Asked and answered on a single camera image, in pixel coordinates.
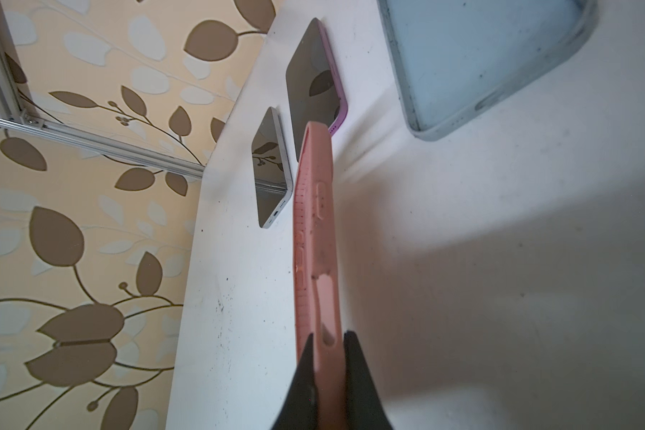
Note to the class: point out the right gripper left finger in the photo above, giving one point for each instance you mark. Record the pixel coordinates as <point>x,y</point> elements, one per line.
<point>299,410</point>

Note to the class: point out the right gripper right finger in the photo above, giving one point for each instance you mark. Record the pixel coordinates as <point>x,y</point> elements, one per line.
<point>364,408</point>

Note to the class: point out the purple phone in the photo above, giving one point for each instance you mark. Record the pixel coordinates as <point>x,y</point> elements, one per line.
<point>314,86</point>

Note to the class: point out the light blue phone case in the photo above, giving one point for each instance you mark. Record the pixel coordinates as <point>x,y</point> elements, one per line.
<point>453,60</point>

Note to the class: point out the pink phone case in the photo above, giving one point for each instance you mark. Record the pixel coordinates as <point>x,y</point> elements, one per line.
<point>315,269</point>

